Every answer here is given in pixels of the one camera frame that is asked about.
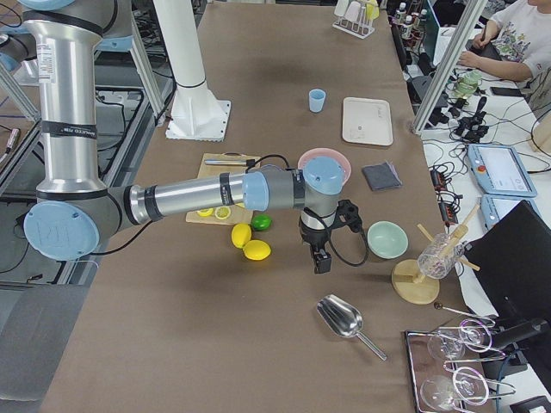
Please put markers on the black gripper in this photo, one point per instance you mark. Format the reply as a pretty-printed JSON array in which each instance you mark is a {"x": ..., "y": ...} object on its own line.
[{"x": 314, "y": 240}]

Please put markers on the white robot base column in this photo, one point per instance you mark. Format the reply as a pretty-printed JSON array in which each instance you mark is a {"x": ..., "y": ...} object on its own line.
[{"x": 196, "y": 113}]

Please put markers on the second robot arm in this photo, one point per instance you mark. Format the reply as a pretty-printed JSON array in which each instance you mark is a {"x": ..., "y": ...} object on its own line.
[{"x": 17, "y": 47}]

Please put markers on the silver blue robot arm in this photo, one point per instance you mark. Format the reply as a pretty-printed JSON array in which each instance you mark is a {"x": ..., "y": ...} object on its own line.
[{"x": 76, "y": 211}]

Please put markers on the steel ice scoop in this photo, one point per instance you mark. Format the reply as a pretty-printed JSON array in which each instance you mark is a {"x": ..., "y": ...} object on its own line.
[{"x": 346, "y": 321}]

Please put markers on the wooden cup tree stand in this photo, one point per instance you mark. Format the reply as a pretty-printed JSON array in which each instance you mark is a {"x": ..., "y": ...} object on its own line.
[{"x": 411, "y": 285}]

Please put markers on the pink bowl of ice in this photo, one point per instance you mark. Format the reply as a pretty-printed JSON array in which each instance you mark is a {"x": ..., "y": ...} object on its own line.
[{"x": 341, "y": 159}]

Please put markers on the light blue plastic cup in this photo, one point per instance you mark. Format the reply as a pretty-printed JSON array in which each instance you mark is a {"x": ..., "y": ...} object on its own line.
[{"x": 316, "y": 98}]

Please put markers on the pink upturned cup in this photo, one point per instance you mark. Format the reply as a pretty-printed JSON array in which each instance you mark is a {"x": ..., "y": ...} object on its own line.
[{"x": 352, "y": 12}]

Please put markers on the pale mint upturned cup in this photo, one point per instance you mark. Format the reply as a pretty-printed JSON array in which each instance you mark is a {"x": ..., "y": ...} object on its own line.
[{"x": 340, "y": 8}]

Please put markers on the yellow green upturned cup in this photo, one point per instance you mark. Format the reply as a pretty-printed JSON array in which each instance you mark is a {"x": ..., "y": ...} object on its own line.
[{"x": 372, "y": 10}]

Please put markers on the yellow lemon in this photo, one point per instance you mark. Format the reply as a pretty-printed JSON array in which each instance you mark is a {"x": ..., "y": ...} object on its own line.
[
  {"x": 256, "y": 250},
  {"x": 241, "y": 235}
]

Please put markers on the mint green bowl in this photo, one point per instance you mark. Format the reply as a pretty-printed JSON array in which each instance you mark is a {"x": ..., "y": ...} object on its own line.
[{"x": 387, "y": 240}]

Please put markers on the green lime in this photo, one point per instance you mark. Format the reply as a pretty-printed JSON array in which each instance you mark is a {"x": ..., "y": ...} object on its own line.
[{"x": 261, "y": 222}]

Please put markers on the wooden cutting board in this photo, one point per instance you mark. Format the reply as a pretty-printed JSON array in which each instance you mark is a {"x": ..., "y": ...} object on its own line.
[{"x": 239, "y": 214}]

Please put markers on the grey folded cloth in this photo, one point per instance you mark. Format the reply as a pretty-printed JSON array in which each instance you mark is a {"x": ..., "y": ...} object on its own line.
[{"x": 381, "y": 176}]

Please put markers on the lemon half slice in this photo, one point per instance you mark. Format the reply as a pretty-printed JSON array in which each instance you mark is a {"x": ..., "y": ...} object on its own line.
[
  {"x": 222, "y": 212},
  {"x": 205, "y": 212}
]

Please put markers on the clear textured glass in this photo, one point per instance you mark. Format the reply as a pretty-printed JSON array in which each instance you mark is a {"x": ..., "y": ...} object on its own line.
[{"x": 438, "y": 258}]

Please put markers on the long bar spoon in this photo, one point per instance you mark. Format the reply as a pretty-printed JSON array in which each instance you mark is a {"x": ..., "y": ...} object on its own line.
[{"x": 440, "y": 306}]

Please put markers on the cream rabbit serving tray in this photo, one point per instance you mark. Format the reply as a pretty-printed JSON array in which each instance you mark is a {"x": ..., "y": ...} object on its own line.
[{"x": 367, "y": 121}]

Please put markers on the steel muddler black tip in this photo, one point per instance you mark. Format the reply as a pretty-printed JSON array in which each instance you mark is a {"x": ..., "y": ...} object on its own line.
[{"x": 231, "y": 162}]

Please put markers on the upper wine glass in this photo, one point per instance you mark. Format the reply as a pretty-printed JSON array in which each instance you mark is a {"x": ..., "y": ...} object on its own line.
[{"x": 451, "y": 343}]

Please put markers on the wine glass holder rack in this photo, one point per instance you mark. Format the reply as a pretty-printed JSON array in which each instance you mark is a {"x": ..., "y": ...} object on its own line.
[{"x": 444, "y": 367}]

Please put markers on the blue teach pendant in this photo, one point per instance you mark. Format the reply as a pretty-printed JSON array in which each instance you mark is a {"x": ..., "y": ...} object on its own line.
[
  {"x": 495, "y": 207},
  {"x": 499, "y": 170}
]

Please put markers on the black monitor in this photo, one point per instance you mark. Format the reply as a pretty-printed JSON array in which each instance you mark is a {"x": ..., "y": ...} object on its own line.
[{"x": 514, "y": 261}]

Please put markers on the lower wine glass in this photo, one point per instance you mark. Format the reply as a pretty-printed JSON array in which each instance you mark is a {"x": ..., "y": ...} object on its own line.
[{"x": 465, "y": 388}]

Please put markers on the person in white shirt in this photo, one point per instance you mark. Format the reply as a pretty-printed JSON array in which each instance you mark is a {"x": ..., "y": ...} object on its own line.
[{"x": 521, "y": 36}]

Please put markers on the white wire cup rack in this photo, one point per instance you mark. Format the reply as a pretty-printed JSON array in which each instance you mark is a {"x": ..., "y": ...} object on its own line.
[{"x": 358, "y": 26}]

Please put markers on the aluminium frame post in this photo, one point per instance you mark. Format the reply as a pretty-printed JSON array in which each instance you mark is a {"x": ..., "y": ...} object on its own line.
[{"x": 450, "y": 59}]

